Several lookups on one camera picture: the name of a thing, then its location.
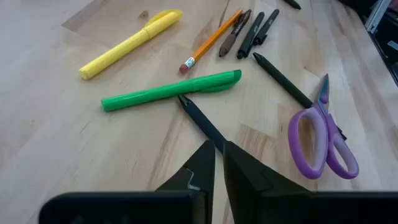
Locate yellow pencil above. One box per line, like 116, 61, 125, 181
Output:
78, 8, 183, 81

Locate long matte black pen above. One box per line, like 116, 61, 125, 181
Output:
252, 52, 348, 141

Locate green highlighter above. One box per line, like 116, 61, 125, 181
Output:
101, 69, 243, 113

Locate orange pencil with eraser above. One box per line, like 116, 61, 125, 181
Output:
178, 8, 244, 75

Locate black aluminium table frame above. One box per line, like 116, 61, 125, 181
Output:
337, 0, 398, 88

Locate black clip pen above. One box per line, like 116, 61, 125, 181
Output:
236, 11, 266, 60
252, 8, 280, 47

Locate purple handled scissors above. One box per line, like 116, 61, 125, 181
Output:
287, 73, 360, 180

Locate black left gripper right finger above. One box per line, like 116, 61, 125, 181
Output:
223, 141, 398, 224

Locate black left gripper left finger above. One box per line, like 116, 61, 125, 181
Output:
39, 139, 216, 224

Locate brown marker pen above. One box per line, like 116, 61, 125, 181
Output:
218, 9, 252, 58

